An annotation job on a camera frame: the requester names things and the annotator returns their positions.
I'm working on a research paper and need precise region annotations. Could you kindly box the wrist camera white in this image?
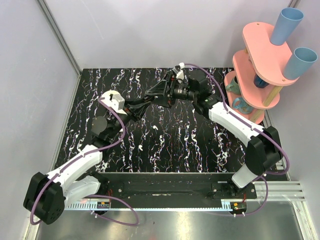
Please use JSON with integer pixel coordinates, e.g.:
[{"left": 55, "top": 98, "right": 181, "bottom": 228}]
[
  {"left": 101, "top": 90, "right": 126, "bottom": 115},
  {"left": 172, "top": 62, "right": 185, "bottom": 80}
]

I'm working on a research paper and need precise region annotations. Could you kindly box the dark blue cup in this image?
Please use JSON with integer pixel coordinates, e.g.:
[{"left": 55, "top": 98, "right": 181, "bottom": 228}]
[{"left": 253, "top": 74, "right": 269, "bottom": 89}]

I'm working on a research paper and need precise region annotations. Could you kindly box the cream round bowl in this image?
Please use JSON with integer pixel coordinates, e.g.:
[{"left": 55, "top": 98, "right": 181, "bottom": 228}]
[{"left": 101, "top": 90, "right": 122, "bottom": 106}]

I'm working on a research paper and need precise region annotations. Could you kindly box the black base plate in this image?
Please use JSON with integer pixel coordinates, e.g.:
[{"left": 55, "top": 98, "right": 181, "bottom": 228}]
[{"left": 102, "top": 172, "right": 257, "bottom": 200}]

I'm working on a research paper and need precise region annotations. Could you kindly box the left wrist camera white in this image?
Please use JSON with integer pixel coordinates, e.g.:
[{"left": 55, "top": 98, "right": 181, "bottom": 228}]
[{"left": 101, "top": 90, "right": 126, "bottom": 115}]

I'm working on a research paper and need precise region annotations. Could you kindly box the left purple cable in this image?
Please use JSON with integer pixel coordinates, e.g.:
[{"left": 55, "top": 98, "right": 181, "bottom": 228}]
[{"left": 29, "top": 97, "right": 140, "bottom": 227}]

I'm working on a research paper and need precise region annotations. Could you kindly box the blue cup front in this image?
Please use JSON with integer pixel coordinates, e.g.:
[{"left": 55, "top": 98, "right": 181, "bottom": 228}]
[{"left": 283, "top": 47, "right": 318, "bottom": 81}]

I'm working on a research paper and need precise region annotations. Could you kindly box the blue cup rear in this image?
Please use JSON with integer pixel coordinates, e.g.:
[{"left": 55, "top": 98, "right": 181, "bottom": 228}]
[{"left": 270, "top": 7, "right": 304, "bottom": 46}]

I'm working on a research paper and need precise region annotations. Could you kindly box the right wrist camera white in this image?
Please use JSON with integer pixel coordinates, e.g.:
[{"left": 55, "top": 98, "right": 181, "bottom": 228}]
[{"left": 172, "top": 62, "right": 185, "bottom": 80}]

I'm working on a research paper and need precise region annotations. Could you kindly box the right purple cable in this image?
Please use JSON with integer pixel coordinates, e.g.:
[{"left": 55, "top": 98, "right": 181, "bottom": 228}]
[{"left": 182, "top": 62, "right": 292, "bottom": 217}]

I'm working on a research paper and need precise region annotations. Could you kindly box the purple cable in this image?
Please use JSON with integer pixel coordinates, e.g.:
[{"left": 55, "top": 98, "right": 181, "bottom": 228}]
[
  {"left": 29, "top": 97, "right": 140, "bottom": 227},
  {"left": 182, "top": 62, "right": 292, "bottom": 217}
]

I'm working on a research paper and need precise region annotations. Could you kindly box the blue patterned mug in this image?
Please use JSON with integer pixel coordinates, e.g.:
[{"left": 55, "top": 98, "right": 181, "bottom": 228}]
[{"left": 232, "top": 97, "right": 254, "bottom": 115}]

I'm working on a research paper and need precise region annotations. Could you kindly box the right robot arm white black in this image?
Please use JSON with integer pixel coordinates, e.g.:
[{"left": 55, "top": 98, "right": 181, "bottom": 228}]
[{"left": 145, "top": 73, "right": 284, "bottom": 199}]

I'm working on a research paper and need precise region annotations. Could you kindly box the green ceramic mug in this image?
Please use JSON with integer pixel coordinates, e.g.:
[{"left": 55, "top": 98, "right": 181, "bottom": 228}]
[{"left": 225, "top": 76, "right": 241, "bottom": 96}]

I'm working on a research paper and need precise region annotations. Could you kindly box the pink three tier shelf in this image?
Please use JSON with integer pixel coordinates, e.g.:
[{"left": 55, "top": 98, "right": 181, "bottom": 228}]
[{"left": 224, "top": 22, "right": 296, "bottom": 124}]

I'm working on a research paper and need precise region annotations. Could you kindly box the black marble mat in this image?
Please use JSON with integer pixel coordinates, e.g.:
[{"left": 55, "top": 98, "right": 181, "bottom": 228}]
[{"left": 55, "top": 68, "right": 246, "bottom": 173}]

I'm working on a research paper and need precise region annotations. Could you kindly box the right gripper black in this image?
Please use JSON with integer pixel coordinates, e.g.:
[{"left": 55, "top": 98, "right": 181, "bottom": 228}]
[{"left": 146, "top": 71, "right": 197, "bottom": 109}]

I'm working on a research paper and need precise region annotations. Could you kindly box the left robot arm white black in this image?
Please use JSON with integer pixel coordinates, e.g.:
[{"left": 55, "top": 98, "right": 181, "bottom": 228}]
[{"left": 23, "top": 91, "right": 154, "bottom": 226}]

